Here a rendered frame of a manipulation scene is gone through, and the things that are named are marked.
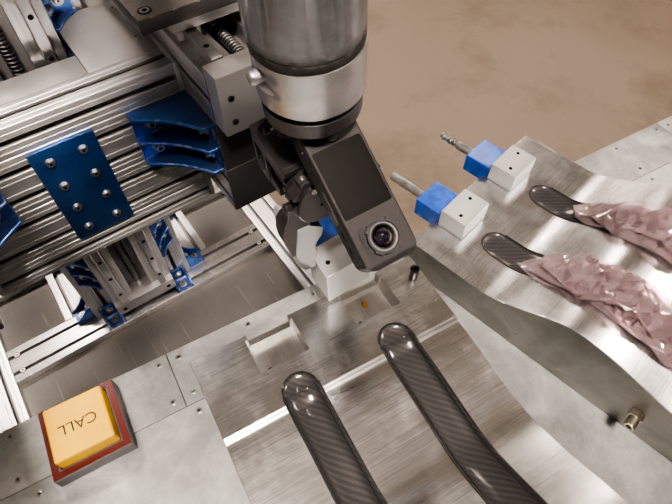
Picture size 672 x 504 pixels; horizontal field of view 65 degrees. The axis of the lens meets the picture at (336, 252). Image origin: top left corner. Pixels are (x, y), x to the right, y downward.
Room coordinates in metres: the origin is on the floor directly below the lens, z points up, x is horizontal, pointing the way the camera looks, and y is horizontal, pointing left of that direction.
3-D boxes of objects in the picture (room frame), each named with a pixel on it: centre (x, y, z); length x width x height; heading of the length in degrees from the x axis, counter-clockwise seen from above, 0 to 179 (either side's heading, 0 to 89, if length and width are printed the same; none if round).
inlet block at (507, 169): (0.53, -0.20, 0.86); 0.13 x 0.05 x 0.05; 46
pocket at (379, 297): (0.28, -0.03, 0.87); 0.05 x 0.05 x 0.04; 29
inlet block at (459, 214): (0.45, -0.12, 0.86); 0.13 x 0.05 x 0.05; 46
